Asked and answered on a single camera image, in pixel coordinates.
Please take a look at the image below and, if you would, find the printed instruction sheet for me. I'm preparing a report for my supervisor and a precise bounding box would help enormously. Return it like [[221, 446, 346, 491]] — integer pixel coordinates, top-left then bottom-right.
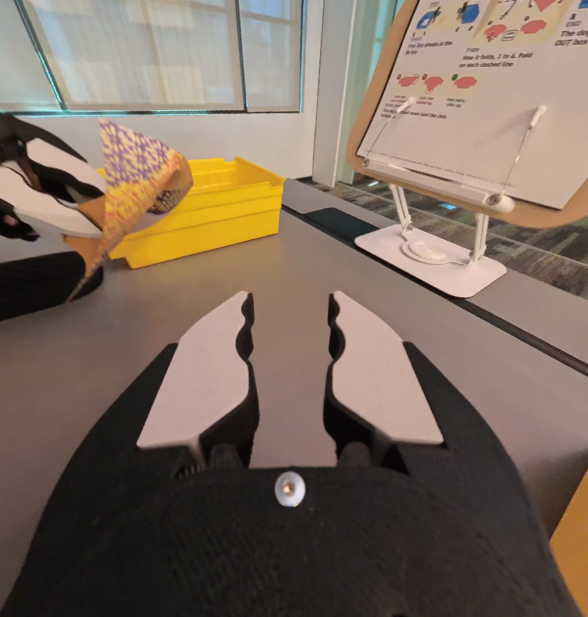
[[357, 0, 588, 210]]

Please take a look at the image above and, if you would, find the yellow plastic bin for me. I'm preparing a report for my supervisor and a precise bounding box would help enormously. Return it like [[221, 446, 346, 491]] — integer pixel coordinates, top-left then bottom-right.
[[97, 156, 286, 270], [549, 446, 588, 617]]

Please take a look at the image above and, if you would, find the person's left hand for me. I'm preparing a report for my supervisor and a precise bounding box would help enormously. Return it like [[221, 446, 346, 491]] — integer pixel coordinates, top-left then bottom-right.
[[0, 251, 105, 325]]

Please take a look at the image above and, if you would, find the wooden board book stand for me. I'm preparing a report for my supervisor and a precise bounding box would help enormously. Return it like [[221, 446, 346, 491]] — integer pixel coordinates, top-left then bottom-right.
[[346, 0, 588, 299]]

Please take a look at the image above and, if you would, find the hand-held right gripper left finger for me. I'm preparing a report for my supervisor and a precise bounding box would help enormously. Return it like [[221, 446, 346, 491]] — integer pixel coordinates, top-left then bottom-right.
[[136, 291, 260, 467]]

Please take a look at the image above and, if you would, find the brown-backed patterned origami paper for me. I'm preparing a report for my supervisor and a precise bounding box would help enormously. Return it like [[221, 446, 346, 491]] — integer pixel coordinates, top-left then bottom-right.
[[63, 118, 194, 303]]

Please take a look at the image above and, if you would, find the glass window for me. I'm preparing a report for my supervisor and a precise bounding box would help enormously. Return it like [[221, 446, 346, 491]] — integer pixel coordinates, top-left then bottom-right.
[[0, 0, 304, 115]]

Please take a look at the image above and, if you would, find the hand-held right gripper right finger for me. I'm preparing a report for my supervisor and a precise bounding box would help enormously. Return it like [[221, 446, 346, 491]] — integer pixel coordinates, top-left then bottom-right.
[[323, 291, 445, 467]]

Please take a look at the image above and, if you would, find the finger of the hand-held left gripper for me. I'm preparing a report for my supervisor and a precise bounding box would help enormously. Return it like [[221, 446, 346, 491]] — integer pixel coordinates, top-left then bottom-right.
[[24, 139, 108, 204], [0, 165, 104, 237]]

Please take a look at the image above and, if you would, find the dark table cable flap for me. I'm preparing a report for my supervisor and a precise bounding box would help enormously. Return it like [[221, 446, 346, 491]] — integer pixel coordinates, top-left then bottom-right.
[[304, 207, 381, 237]]

